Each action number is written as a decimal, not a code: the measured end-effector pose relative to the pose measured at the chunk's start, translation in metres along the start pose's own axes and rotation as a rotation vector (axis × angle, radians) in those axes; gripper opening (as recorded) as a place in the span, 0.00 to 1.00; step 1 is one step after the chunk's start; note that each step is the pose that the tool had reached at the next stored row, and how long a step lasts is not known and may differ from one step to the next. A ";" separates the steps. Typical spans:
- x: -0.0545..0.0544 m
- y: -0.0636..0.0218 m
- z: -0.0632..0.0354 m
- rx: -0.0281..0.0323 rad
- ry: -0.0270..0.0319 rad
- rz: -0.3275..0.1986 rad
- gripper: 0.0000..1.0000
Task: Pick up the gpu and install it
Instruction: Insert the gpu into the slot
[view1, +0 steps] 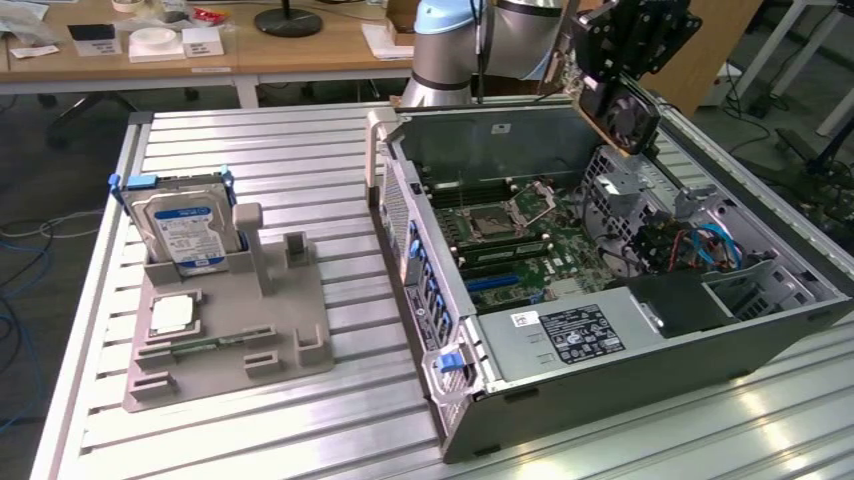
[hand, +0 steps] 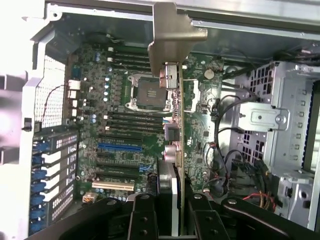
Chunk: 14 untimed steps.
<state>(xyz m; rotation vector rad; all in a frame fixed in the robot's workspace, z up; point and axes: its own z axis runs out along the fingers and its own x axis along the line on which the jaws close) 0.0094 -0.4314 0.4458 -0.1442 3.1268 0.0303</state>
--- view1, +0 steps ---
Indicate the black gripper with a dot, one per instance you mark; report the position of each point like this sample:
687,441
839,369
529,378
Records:
634,35

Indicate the black cooling fan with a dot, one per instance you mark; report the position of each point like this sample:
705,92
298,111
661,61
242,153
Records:
624,115

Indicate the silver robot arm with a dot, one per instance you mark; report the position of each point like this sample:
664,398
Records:
448,55

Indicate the wooden cabinet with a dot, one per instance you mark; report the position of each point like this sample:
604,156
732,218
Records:
715,50

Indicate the silver disk bay cage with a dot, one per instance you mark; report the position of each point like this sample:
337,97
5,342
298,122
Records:
621,190

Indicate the small cardboard box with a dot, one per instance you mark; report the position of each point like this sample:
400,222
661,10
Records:
401,15

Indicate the black stand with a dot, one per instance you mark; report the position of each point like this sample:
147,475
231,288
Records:
821,145

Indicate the metal socket cover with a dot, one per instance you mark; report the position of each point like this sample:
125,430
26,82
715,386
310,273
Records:
534,197

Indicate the white paper stack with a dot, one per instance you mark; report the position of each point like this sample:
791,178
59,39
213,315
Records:
388,42

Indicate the black RAM slot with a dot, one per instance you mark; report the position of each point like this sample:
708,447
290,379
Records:
468,194

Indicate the black power connector bundle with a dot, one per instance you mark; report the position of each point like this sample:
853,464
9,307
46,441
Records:
650,245

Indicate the CPU socket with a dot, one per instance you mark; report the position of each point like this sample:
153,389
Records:
490,222

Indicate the wooden desk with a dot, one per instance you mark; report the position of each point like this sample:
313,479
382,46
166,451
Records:
301,55

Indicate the black round lamp base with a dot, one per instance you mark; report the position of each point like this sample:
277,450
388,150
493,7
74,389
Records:
289,22

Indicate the blue expansion slot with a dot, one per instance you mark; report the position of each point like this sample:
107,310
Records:
494,283

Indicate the blue slot latch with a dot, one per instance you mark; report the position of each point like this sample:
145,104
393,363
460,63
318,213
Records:
442,323
436,303
428,282

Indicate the grey power supply unit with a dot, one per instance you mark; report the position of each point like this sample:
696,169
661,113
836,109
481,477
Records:
568,330

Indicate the red packet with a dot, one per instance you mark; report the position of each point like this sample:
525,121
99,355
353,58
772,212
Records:
209,15

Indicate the white labelled box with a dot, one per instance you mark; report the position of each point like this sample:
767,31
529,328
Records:
202,42

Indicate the blue case release latch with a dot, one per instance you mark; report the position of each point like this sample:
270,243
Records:
449,362

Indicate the open grey PC case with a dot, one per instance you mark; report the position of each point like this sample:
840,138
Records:
601,390

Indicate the beige tape roll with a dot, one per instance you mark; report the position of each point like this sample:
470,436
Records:
126,5

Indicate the hard disk with blue caddy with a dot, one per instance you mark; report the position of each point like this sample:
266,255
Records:
187,230

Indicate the grey parts rack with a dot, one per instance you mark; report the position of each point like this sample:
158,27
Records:
268,320

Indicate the black and white box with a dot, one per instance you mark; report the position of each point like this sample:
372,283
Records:
94,40

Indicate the black chair base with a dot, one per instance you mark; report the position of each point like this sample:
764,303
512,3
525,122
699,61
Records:
81,107

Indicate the silver CPU chip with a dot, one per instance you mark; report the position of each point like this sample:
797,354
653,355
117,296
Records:
173,315

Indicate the white paper label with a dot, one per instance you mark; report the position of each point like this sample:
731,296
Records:
34,51

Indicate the clear plastic bag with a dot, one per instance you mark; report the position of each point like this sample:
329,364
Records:
23,22

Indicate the white desk frame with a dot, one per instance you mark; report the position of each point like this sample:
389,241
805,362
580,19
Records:
795,30

